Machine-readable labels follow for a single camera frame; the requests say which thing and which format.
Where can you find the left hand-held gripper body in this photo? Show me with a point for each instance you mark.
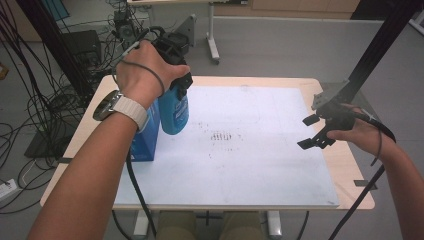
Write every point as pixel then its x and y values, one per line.
pixel 175 46

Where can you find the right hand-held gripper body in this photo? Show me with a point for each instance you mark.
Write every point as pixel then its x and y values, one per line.
pixel 338 118

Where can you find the blue plastic bottle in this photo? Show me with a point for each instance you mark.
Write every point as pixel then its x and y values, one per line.
pixel 173 113

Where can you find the blue cardboard box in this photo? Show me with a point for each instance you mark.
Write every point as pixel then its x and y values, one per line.
pixel 146 140

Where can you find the person's right hand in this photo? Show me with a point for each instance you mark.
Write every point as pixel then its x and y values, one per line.
pixel 365 135

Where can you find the person's left hand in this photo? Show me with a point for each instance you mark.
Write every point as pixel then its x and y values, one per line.
pixel 143 73

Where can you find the black computer tower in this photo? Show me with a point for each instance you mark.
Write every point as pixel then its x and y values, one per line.
pixel 125 28

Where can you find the silver watch with white band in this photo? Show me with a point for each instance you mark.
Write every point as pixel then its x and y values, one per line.
pixel 128 108

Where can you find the white paper sheet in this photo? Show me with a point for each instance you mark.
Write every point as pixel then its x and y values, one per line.
pixel 240 166

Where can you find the black stand pole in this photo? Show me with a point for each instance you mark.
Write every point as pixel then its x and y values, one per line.
pixel 53 43
pixel 376 46

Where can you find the black equipment box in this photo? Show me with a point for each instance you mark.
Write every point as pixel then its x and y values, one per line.
pixel 83 48

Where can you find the white table leg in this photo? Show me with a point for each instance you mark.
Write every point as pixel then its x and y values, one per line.
pixel 141 225
pixel 274 225

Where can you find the wooden cabinet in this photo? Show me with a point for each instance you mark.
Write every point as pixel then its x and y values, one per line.
pixel 300 8

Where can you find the person's left leg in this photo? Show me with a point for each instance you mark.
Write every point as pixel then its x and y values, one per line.
pixel 175 226

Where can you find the white power strip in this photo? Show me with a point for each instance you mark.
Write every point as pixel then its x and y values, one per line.
pixel 8 190

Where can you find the white desk frame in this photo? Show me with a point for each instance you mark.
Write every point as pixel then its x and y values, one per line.
pixel 211 36

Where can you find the grey metal table bracket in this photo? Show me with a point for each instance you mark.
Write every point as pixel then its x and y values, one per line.
pixel 361 183

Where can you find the dark stand base plate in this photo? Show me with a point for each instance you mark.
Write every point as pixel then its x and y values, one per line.
pixel 46 143

